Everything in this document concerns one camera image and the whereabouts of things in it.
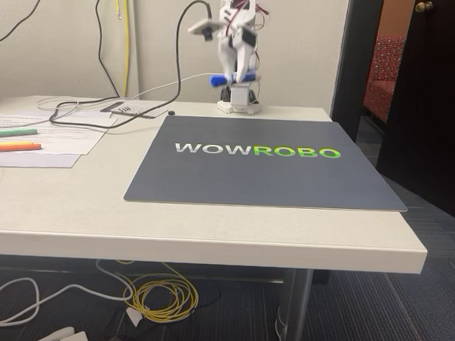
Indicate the dark wooden door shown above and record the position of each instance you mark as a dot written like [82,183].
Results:
[430,111]

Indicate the white gripper camera box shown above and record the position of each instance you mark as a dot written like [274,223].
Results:
[203,26]

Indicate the metal table leg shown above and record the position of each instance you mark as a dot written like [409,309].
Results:
[300,313]

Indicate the brass door knob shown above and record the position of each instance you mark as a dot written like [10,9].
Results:
[424,7]

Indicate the red patterned chair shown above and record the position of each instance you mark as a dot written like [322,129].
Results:
[383,71]

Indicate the white power adapter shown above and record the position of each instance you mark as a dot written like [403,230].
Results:
[69,337]

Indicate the orange marker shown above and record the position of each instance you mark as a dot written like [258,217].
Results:
[15,147]

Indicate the dark door frame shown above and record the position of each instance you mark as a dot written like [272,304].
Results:
[355,63]

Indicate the white printed paper sheet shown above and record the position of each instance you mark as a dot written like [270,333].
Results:
[63,137]

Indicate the grey WOWROBO mat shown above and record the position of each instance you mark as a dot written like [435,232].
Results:
[265,176]

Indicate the green marker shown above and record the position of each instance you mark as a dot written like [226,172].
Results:
[13,132]

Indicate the blue marker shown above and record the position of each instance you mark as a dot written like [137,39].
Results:
[218,80]

